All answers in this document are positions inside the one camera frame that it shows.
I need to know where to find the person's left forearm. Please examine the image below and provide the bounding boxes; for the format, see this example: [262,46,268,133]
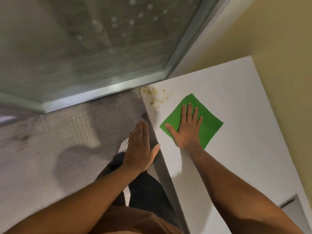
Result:
[2,164,147,234]

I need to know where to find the person's left hand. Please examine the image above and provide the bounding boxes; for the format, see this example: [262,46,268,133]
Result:
[121,119,161,173]

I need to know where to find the brown food stain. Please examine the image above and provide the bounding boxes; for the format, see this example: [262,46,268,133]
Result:
[141,86,174,109]

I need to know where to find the person's right hand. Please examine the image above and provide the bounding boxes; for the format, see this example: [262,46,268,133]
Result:
[165,103,203,150]

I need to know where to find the person's right forearm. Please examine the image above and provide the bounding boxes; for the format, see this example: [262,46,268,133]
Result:
[181,142,305,234]

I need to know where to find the person's dark trousers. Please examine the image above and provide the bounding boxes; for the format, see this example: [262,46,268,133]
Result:
[96,152,180,228]

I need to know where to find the green microfibre cloth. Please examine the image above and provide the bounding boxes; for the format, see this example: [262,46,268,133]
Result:
[159,93,224,150]

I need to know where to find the frosted glass door metal frame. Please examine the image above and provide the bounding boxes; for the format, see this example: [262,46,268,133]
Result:
[0,0,233,114]

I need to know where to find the person's brown shirt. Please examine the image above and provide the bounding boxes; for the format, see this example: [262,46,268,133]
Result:
[90,205,184,234]

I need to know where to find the grey table cable cutout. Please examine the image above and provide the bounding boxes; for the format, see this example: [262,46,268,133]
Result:
[280,193,305,227]

